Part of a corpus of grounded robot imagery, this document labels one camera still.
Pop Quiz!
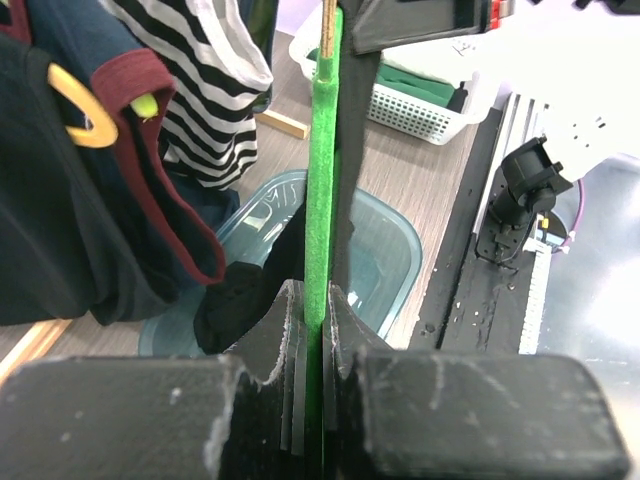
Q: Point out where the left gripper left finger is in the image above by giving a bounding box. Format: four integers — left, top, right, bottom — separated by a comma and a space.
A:
1, 281, 305, 479

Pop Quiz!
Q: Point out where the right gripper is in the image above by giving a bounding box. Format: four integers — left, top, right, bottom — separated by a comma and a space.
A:
351, 0, 500, 54

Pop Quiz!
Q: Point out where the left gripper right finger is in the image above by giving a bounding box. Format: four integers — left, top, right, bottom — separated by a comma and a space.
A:
325, 286, 631, 479

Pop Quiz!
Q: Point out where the green velvet hanger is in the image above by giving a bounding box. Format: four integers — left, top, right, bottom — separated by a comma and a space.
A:
304, 1, 343, 479

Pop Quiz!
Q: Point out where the orange yellow hanger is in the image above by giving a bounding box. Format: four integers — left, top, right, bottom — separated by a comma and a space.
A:
47, 63, 120, 149

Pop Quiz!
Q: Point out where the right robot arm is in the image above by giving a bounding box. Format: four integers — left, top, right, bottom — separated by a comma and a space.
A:
352, 1, 639, 228

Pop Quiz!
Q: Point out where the striped black white tank top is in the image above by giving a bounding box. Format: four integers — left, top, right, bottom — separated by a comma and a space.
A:
103, 1, 273, 191

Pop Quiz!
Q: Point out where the neon yellow hanger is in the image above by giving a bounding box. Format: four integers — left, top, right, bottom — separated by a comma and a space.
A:
130, 94, 159, 121

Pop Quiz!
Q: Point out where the navy maroon tank top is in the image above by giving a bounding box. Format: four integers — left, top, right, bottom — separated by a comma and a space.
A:
1, 1, 226, 298

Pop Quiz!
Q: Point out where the folded green garment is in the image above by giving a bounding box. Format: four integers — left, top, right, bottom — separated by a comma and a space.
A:
376, 64, 456, 107

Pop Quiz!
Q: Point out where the white plastic basket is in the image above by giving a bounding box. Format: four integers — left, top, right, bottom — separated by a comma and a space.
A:
289, 8, 500, 146

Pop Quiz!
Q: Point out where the blue plastic tub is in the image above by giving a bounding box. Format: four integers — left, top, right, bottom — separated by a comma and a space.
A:
138, 170, 423, 357

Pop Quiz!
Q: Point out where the wooden clothes rack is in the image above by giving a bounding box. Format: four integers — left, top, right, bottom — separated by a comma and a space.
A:
1, 104, 301, 354

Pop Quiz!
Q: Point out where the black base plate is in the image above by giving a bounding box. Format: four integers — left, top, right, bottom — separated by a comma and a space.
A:
409, 108, 532, 353

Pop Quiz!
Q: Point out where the white slotted cable duct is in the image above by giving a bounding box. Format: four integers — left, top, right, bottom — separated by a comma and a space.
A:
518, 239, 552, 355

